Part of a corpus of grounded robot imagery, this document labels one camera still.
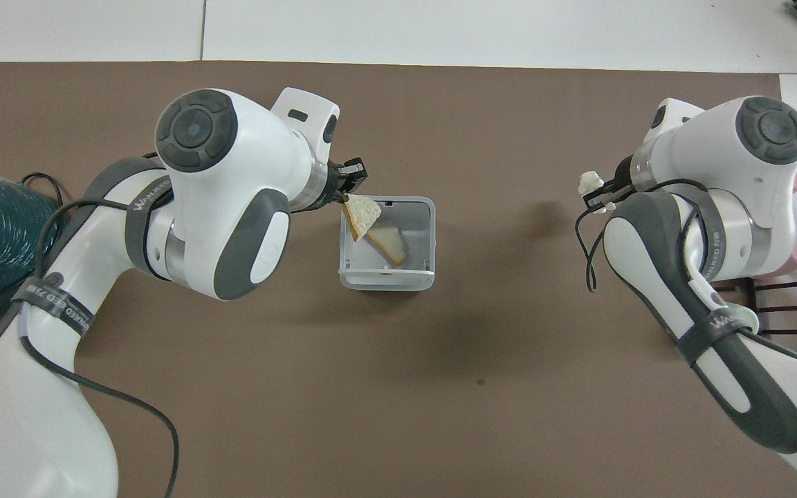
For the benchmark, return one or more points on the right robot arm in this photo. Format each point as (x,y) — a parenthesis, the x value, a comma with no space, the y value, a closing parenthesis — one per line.
(717,145)

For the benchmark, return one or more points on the white trash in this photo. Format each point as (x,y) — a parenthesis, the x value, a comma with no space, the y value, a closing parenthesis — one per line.
(589,182)

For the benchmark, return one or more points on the bread slice piece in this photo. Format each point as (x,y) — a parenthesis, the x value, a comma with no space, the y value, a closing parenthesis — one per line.
(390,245)
(362,214)

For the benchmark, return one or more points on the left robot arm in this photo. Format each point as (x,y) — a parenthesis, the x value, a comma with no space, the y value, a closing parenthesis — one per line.
(232,159)

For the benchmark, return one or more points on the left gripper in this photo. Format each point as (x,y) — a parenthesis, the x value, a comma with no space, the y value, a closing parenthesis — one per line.
(351,174)

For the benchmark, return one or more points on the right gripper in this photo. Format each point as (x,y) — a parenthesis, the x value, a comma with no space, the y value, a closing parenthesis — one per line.
(622,176)

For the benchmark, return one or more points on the small grey trash bin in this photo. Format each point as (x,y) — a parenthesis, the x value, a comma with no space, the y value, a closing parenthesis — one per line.
(388,280)

